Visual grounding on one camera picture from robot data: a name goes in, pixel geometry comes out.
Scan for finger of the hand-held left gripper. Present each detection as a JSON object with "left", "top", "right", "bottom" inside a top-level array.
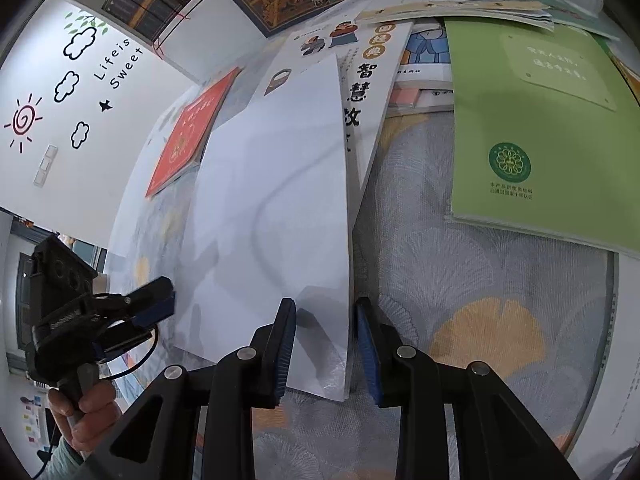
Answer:
[
  {"left": 97, "top": 327, "right": 153, "bottom": 361},
  {"left": 120, "top": 276, "right": 176, "bottom": 328}
]

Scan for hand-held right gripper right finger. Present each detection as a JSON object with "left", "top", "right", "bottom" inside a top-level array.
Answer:
[{"left": 354, "top": 297, "right": 581, "bottom": 480}]

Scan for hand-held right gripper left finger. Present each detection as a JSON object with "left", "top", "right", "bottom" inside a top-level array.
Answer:
[{"left": 75, "top": 298, "right": 298, "bottom": 480}]

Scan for plain white cover book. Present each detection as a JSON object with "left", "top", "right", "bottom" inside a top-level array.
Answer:
[{"left": 175, "top": 52, "right": 351, "bottom": 402}]

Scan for person's left forearm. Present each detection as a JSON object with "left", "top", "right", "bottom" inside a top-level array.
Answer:
[{"left": 39, "top": 435, "right": 87, "bottom": 480}]

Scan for person's left hand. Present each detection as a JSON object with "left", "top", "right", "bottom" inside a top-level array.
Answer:
[{"left": 47, "top": 376, "right": 124, "bottom": 457}]

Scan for red book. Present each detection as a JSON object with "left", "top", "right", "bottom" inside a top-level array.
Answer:
[{"left": 145, "top": 66, "right": 242, "bottom": 199}]

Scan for white printed sheet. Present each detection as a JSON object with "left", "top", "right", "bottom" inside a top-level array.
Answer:
[{"left": 570, "top": 252, "right": 640, "bottom": 476}]

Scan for pink book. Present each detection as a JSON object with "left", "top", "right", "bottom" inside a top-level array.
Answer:
[{"left": 389, "top": 85, "right": 456, "bottom": 111}]

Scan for light green book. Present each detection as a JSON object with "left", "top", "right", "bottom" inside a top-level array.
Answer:
[{"left": 444, "top": 19, "right": 640, "bottom": 257}]

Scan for white cartoon characters book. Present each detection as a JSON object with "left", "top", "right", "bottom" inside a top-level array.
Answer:
[{"left": 260, "top": 19, "right": 416, "bottom": 191}]

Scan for white bookshelf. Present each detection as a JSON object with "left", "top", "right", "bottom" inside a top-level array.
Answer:
[{"left": 70, "top": 0, "right": 286, "bottom": 83}]

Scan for set of dark boxed volumes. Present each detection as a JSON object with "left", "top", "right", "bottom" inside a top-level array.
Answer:
[{"left": 102, "top": 0, "right": 201, "bottom": 41}]

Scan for white book blue robed figure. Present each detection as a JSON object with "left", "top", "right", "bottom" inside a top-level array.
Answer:
[{"left": 400, "top": 25, "right": 453, "bottom": 88}]

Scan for cream cover book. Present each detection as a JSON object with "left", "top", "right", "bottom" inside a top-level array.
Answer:
[{"left": 356, "top": 1, "right": 551, "bottom": 25}]

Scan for teal green illustrated book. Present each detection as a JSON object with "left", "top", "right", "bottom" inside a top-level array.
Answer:
[{"left": 520, "top": 0, "right": 623, "bottom": 41}]

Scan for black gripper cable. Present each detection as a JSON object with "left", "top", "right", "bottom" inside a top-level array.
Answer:
[{"left": 92, "top": 292, "right": 160, "bottom": 382}]

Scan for colourful wall notes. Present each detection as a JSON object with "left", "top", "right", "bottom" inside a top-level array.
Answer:
[{"left": 20, "top": 395, "right": 48, "bottom": 446}]

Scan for white wall switch panel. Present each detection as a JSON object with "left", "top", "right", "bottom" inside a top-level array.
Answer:
[{"left": 32, "top": 144, "right": 59, "bottom": 187}]

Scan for red string ornament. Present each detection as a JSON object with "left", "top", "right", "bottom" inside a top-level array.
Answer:
[{"left": 150, "top": 10, "right": 195, "bottom": 60}]

